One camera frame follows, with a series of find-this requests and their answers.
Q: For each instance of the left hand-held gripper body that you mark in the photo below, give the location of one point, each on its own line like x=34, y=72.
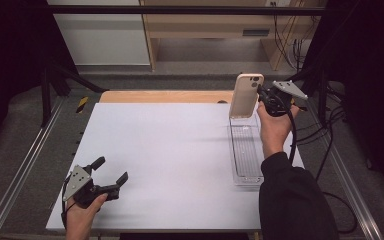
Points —
x=76, y=183

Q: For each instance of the beige phone case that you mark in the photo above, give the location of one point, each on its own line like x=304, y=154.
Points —
x=245, y=96

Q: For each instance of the clear plastic tray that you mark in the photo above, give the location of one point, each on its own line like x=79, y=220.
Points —
x=245, y=150

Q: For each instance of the aluminium rail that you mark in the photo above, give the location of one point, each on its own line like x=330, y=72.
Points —
x=350, y=186
x=23, y=166

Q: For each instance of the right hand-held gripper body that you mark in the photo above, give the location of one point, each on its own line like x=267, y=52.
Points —
x=288, y=89

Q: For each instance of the wooden table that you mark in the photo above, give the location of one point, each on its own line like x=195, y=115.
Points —
x=166, y=96

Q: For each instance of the black curtain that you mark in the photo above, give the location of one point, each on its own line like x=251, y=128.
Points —
x=10, y=66
x=373, y=83

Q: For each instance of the black frame strut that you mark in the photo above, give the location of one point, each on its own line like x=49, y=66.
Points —
x=46, y=96
x=321, y=96

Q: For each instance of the light wooden desk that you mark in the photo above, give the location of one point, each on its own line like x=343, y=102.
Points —
x=210, y=25

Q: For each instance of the white table mat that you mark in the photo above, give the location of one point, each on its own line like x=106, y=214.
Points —
x=180, y=173

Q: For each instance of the person's right hand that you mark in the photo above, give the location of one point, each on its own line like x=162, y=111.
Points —
x=275, y=133

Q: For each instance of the white cabinet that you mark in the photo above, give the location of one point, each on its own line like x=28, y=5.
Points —
x=103, y=36

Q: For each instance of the grey label on desk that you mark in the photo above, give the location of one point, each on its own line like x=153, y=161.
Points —
x=256, y=32

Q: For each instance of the person's left hand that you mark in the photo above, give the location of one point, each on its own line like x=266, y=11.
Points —
x=80, y=221

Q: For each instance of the black horizontal frame bar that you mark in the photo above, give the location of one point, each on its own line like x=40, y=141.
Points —
x=180, y=9

